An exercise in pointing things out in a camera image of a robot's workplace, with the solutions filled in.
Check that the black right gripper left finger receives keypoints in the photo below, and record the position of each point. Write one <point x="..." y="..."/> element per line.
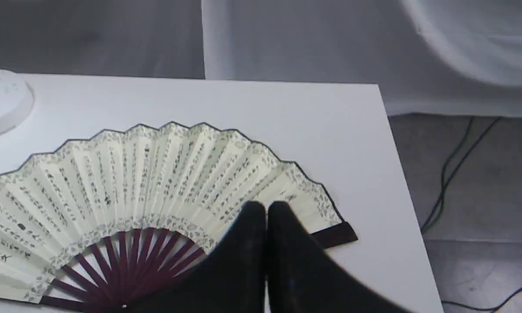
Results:
<point x="230" y="280"/>

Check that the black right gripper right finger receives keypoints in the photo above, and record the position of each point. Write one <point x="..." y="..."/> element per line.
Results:
<point x="302" y="278"/>

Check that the paper folding fan purple ribs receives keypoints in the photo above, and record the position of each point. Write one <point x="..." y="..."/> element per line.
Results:
<point x="99" y="222"/>

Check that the white desk lamp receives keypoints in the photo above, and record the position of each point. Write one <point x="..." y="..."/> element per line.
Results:
<point x="16" y="100"/>

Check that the grey backdrop curtain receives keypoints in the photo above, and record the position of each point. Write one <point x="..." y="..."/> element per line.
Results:
<point x="427" y="56"/>

